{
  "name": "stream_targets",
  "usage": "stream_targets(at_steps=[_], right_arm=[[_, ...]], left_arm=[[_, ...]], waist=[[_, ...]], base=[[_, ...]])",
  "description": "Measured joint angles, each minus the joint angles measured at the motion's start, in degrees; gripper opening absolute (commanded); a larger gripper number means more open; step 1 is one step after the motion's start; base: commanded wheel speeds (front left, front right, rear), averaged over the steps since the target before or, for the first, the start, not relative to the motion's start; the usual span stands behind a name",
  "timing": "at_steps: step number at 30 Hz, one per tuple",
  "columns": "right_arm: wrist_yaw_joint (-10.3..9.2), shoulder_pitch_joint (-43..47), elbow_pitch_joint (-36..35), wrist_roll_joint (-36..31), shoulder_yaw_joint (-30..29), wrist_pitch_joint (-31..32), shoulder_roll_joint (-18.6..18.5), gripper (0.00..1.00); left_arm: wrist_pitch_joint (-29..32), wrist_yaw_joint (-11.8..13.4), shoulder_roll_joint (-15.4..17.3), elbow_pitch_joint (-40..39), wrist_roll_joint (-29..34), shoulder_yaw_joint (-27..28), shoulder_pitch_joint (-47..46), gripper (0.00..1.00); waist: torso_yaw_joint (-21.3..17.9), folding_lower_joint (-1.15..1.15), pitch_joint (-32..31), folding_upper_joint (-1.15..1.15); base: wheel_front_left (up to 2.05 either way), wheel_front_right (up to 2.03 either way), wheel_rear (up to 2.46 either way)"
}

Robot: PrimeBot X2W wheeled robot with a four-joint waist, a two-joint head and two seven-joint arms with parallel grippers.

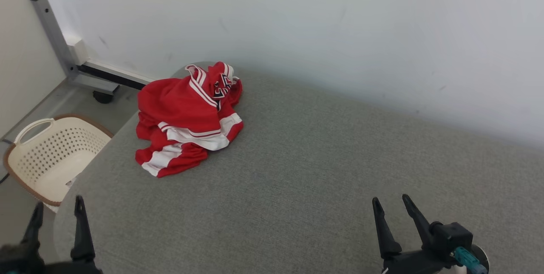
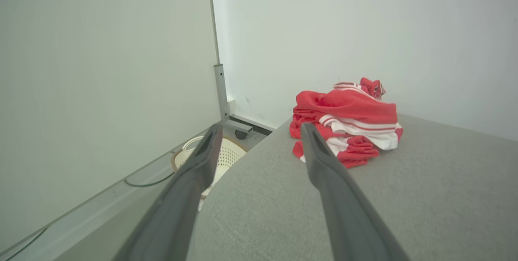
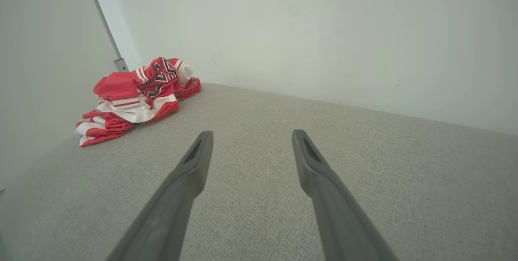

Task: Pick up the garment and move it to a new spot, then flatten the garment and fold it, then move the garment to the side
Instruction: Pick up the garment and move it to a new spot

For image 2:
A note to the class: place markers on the white perforated laundry basket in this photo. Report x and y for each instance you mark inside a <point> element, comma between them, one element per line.
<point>228,155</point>

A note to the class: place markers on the red white basketball jersey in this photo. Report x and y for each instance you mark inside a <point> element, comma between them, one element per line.
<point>352,105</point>

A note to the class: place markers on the white partition panel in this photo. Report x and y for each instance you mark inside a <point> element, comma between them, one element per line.
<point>101,83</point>

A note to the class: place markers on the grey metal partition post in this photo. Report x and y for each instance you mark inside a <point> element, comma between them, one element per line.
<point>221,91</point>

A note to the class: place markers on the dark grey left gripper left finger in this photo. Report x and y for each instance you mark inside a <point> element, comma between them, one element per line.
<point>178,204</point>

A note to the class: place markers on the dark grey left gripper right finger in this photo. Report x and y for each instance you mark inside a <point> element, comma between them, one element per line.
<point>344,212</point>

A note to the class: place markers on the red shorts with white stripe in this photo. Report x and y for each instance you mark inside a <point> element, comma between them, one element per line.
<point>356,153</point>

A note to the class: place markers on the white wall outlet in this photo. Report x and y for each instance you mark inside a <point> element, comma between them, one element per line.
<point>232,106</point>

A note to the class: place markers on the grey partition foot with caster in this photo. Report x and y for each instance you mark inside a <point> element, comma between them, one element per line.
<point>239,128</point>

